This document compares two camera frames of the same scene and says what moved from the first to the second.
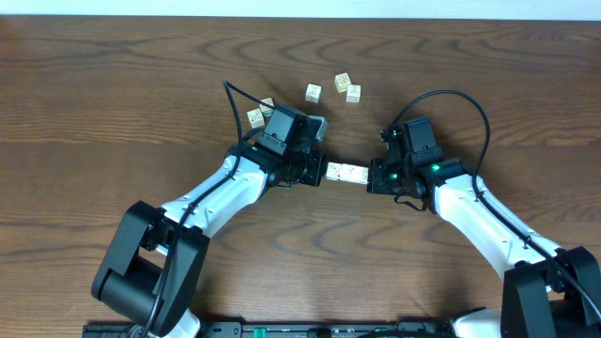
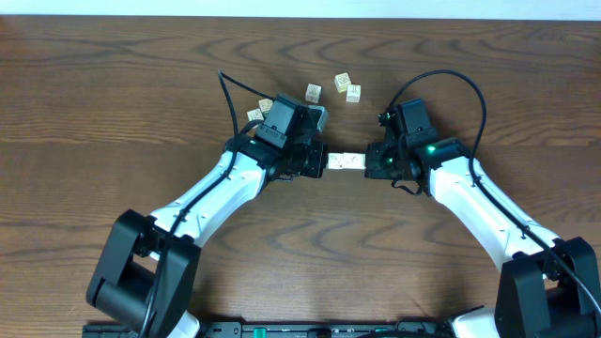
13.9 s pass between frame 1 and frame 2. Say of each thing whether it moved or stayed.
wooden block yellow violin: moved
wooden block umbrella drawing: stayed
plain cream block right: stayed
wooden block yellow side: stayed
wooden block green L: moved
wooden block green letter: stayed
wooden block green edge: moved
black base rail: stayed
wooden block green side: stayed
